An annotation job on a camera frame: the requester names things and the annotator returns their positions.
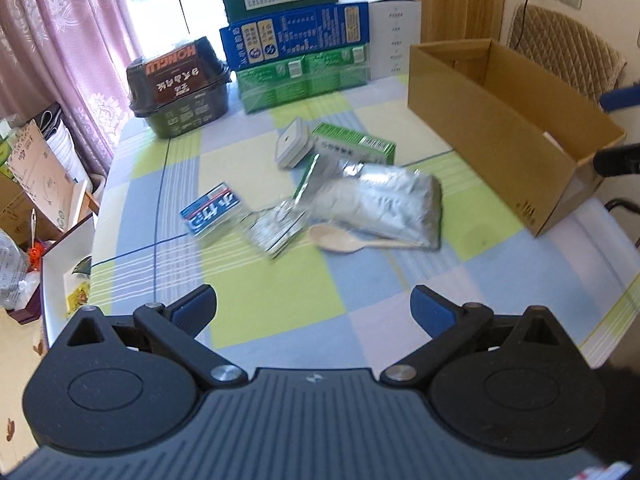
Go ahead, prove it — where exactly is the silver foil pouch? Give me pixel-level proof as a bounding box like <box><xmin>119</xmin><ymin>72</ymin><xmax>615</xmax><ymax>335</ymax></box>
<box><xmin>293</xmin><ymin>154</ymin><xmax>442</xmax><ymax>250</ymax></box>

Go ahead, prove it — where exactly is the beige wooden spoon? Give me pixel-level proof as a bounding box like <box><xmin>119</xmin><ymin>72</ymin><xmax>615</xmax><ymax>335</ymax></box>
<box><xmin>308</xmin><ymin>224</ymin><xmax>423</xmax><ymax>254</ymax></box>

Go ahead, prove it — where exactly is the brown cardboard box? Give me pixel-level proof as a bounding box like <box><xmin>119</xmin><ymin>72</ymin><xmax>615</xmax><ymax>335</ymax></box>
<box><xmin>408</xmin><ymin>39</ymin><xmax>626</xmax><ymax>236</ymax></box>

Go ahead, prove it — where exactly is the blue white small box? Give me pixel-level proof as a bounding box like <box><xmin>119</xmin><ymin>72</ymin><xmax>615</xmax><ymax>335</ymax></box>
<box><xmin>180</xmin><ymin>182</ymin><xmax>247</xmax><ymax>240</ymax></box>

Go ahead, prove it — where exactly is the quilted beige chair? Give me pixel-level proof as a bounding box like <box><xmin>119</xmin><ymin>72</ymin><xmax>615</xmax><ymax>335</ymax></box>
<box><xmin>506</xmin><ymin>3</ymin><xmax>627</xmax><ymax>102</ymax></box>

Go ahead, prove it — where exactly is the silver blister pack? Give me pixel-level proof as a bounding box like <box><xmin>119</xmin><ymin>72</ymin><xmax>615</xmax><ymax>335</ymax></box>
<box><xmin>241</xmin><ymin>200</ymin><xmax>307</xmax><ymax>259</ymax></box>

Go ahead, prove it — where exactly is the brown paper bag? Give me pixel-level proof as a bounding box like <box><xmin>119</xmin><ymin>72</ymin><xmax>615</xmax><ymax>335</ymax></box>
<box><xmin>8</xmin><ymin>120</ymin><xmax>75</xmax><ymax>232</ymax></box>

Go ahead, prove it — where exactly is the green white medicine box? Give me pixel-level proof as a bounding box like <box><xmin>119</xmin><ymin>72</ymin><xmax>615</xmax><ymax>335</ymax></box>
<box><xmin>311</xmin><ymin>122</ymin><xmax>396</xmax><ymax>166</ymax></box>

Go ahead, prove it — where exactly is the white square container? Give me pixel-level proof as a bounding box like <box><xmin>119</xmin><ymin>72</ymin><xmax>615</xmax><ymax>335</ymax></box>
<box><xmin>274</xmin><ymin>117</ymin><xmax>314</xmax><ymax>169</ymax></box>

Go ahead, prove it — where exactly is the dark instant noodle bowl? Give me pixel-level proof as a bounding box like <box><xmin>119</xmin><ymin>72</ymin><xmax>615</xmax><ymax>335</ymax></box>
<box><xmin>126</xmin><ymin>36</ymin><xmax>231</xmax><ymax>140</ymax></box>

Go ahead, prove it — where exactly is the green carton pack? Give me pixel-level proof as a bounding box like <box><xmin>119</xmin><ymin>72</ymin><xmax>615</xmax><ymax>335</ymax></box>
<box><xmin>236</xmin><ymin>44</ymin><xmax>370</xmax><ymax>113</ymax></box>

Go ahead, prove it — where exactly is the white carton box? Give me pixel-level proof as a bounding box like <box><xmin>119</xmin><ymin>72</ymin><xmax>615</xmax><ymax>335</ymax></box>
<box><xmin>338</xmin><ymin>0</ymin><xmax>422</xmax><ymax>79</ymax></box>

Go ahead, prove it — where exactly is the blue carton box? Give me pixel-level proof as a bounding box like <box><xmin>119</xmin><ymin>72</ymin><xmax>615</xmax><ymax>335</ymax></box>
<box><xmin>220</xmin><ymin>1</ymin><xmax>370</xmax><ymax>70</ymax></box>

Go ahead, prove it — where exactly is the pink curtain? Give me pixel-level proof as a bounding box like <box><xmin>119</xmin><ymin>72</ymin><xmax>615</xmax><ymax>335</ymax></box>
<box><xmin>1</xmin><ymin>0</ymin><xmax>140</xmax><ymax>174</ymax></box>

